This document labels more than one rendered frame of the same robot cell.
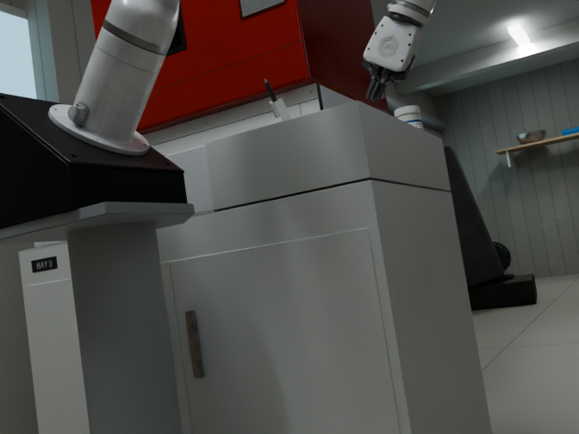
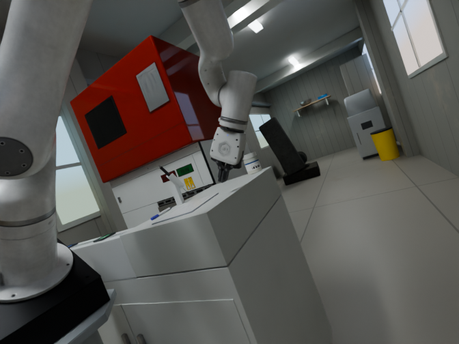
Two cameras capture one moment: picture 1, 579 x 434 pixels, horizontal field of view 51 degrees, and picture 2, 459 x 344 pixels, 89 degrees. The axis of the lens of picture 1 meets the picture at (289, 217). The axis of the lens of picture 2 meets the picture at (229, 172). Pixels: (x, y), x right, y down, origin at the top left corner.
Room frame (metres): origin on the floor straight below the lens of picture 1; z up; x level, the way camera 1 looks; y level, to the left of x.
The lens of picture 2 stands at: (0.54, -0.24, 1.07)
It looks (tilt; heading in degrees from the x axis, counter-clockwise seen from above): 3 degrees down; 0
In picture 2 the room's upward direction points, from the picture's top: 21 degrees counter-clockwise
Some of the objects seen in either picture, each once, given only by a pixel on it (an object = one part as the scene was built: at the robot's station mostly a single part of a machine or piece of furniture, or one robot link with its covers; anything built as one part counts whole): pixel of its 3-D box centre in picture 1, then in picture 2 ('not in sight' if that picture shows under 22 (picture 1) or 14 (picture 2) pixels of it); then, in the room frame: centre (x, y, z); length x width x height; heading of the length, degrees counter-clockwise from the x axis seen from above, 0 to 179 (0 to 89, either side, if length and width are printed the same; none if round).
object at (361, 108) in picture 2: not in sight; (366, 123); (5.78, -3.53, 0.72); 0.74 x 0.66 x 1.45; 150
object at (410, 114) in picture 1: (409, 126); (251, 163); (1.65, -0.36, 1.01); 0.07 x 0.07 x 0.10
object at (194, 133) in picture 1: (216, 174); (160, 193); (2.01, 0.22, 1.02); 0.81 x 0.03 x 0.40; 62
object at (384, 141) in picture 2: not in sight; (385, 144); (4.92, -3.21, 0.29); 0.37 x 0.36 x 0.57; 60
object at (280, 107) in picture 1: (282, 126); (177, 188); (1.52, -0.02, 1.03); 0.06 x 0.04 x 0.13; 152
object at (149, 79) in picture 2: (245, 52); (164, 119); (2.29, 0.07, 1.52); 0.81 x 0.75 x 0.60; 62
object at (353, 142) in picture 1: (343, 170); (217, 210); (1.46, -0.15, 0.89); 0.62 x 0.35 x 0.14; 152
